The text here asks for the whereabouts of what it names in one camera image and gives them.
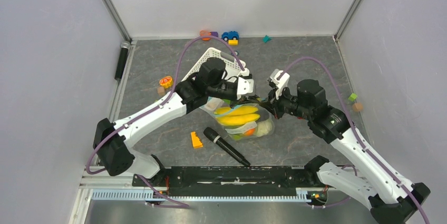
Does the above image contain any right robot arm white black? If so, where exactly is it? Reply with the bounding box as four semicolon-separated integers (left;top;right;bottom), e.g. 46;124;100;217
267;79;431;223

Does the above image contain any teal triangular block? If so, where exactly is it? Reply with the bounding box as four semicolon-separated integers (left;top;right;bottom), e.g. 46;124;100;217
263;35;271;43

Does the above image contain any small beige garlic toy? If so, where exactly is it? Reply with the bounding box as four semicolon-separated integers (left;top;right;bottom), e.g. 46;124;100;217
206;102;219;111

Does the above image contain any orange wedge block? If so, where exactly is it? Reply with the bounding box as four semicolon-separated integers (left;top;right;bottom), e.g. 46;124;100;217
190;131;203;149

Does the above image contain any yellow lego brick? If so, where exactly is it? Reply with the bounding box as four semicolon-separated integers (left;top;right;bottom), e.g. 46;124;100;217
228;40;239;46

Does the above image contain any yellow toy banana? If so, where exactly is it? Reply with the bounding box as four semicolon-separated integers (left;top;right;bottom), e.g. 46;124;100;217
214;105;260;126

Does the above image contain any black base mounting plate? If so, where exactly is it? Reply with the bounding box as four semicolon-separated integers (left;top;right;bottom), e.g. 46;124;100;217
149;166;325;197

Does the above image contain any white plastic basket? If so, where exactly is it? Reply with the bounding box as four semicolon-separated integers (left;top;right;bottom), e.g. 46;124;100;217
180;47;247;119

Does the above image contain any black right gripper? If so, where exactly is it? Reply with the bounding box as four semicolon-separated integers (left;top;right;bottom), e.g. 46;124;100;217
260;82;313;120

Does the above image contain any lime green cube block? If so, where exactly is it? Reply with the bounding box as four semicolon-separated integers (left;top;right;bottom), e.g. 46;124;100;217
348;93;358;102

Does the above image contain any tan wooden cube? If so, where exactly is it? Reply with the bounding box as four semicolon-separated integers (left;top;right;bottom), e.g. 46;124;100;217
352;102;364;112

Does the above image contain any black microphone on rail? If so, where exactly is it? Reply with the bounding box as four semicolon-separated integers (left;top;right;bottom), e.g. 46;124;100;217
114;41;131;81

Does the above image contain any blue toy car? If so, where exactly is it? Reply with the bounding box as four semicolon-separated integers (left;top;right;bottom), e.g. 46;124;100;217
221;31;239;42

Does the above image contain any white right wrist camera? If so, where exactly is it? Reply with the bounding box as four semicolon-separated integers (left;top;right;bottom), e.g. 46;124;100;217
268;69;290;100

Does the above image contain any clear zip top bag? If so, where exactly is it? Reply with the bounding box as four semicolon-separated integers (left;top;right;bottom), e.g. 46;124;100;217
201;96;275;141

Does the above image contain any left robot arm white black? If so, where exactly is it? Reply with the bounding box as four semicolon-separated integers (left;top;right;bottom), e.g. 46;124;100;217
93;57;254;186

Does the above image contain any green toy cabbage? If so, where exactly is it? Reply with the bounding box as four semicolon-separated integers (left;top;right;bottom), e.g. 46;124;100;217
254;120;274;137

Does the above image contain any orange red round toy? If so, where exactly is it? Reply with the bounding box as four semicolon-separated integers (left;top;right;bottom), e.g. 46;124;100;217
159;76;173;89

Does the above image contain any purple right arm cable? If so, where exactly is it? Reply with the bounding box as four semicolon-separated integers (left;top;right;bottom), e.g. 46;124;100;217
279;56;431;224

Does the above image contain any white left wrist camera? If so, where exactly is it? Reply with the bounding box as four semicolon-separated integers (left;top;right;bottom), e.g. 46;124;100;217
237;69;255;99

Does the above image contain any small brown wooden block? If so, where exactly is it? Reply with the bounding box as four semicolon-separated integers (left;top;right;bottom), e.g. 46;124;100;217
157;86;166;96

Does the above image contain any orange toy bell pepper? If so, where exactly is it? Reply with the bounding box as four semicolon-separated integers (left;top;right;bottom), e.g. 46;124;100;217
244;128;256;136

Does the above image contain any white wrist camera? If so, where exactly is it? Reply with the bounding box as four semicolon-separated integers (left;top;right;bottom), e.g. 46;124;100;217
268;69;290;100
237;69;255;99

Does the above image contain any black microphone on table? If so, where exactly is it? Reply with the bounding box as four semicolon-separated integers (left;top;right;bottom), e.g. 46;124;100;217
203;127;251;167

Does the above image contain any orange tape roll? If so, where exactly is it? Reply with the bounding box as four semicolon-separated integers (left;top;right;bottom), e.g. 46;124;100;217
199;30;211;41

